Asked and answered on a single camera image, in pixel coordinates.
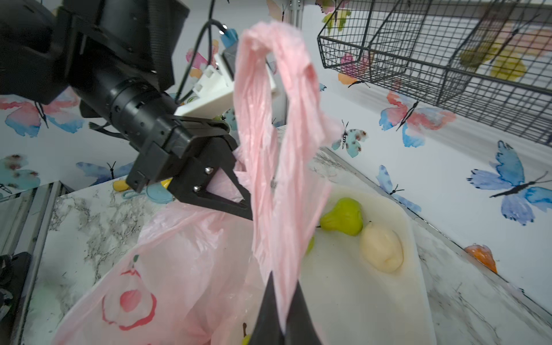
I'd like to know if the pink plastic bag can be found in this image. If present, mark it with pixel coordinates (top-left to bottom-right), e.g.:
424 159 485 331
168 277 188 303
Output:
53 22 341 344

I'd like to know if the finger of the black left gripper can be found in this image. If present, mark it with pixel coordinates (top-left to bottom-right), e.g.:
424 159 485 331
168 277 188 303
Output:
174 142 252 220

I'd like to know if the white rectangular tray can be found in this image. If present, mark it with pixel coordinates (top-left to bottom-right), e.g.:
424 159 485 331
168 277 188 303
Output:
300 185 436 344

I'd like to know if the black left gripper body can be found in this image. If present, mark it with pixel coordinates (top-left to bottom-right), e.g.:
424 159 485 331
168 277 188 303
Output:
124 115 237 192

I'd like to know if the black wire wall basket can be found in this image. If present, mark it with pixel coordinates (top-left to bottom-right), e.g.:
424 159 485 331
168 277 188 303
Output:
317 1 551 146

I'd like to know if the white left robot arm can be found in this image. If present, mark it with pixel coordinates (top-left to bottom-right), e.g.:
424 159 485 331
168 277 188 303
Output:
1 1 252 219

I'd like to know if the yellow toy shovel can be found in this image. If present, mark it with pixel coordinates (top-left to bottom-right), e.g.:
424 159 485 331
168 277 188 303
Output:
113 178 172 192

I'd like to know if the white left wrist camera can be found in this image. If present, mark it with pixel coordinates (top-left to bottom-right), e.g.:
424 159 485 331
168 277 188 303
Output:
173 27 277 120

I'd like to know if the light blue toy scoop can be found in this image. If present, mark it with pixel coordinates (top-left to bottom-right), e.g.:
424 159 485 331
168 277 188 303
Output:
122 183 174 204

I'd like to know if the green pear top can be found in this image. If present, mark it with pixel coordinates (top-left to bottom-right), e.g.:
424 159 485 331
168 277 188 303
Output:
319 198 364 237

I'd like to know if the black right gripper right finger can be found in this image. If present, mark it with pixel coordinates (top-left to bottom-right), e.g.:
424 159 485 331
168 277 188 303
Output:
284 283 322 345

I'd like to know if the beige pear top right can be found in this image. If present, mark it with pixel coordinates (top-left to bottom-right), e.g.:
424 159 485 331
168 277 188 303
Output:
360 222 404 273

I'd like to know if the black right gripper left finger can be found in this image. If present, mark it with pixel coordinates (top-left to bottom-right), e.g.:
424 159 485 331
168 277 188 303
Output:
248 273 284 345

